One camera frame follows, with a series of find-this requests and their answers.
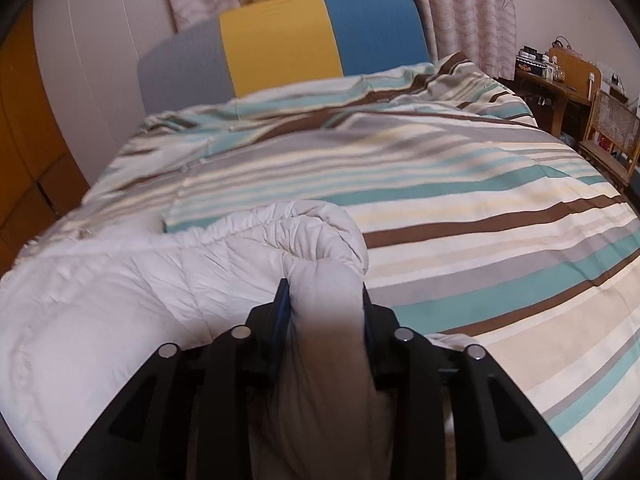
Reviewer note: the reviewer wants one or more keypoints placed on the wooden wardrobe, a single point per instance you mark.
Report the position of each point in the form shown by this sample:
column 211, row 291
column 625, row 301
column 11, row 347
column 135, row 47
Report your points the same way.
column 30, row 135

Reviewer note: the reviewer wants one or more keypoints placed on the wooden desk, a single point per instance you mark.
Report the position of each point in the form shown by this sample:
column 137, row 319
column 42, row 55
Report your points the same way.
column 555, row 95

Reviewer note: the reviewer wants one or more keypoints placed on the striped blanket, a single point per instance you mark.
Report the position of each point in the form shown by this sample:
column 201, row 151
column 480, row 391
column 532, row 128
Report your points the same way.
column 450, row 210

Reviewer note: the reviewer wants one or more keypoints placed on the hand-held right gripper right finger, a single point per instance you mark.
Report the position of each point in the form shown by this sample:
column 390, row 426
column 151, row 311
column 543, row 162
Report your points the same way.
column 367, row 322

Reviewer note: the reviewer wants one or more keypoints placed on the light grey quilted jacket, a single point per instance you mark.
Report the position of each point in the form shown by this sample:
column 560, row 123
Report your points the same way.
column 150, row 290

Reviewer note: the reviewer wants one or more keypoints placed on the grey yellow blue headboard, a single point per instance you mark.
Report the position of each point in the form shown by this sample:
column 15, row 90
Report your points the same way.
column 280, row 45

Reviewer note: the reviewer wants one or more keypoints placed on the wooden rattan chair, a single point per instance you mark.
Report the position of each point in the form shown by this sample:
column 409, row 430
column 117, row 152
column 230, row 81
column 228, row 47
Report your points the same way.
column 612, row 130

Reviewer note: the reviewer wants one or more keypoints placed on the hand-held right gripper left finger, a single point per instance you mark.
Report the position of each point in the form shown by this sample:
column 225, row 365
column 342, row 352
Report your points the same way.
column 283, row 307

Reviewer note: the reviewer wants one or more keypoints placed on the white ship print curtain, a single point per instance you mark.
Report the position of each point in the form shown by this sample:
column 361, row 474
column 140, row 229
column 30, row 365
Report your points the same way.
column 450, row 5

